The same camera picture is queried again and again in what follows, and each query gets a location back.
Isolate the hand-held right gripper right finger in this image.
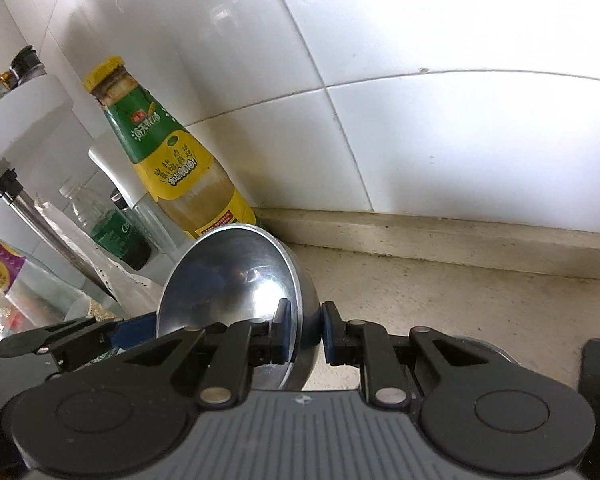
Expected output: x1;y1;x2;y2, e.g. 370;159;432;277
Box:
321;301;519;407

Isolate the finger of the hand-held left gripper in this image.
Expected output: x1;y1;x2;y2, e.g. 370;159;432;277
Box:
0;312;159;375

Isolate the green yellow label bottle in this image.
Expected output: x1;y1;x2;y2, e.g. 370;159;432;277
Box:
83;56;257;241

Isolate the stainless steel bowl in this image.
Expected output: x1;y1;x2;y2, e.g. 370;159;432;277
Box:
450;335;517;362
156;225;322;392

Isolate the small green label plastic bottle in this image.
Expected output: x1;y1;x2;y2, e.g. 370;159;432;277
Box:
60;180;153;272

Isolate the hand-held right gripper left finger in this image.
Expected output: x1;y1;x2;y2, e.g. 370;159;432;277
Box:
120;299;292;408

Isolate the clear plastic bag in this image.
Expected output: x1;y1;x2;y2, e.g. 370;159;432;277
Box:
35;195;162;319

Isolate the purple label sauce bottle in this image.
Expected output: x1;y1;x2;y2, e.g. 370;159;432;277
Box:
0;222;118;346

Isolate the dark capped bottle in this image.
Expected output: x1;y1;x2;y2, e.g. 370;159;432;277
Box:
7;45;47;86

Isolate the white two-tier spice rack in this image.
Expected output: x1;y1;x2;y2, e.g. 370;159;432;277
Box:
0;74;181;322

